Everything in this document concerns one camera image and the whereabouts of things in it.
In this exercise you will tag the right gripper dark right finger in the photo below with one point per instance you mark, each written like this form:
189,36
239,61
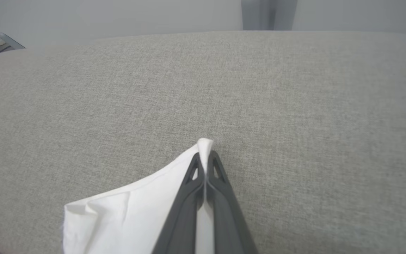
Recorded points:
229,225

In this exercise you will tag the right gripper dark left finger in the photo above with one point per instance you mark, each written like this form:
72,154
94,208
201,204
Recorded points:
182,222

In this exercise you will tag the grey equipment shelf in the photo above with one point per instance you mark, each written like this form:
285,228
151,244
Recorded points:
11,46

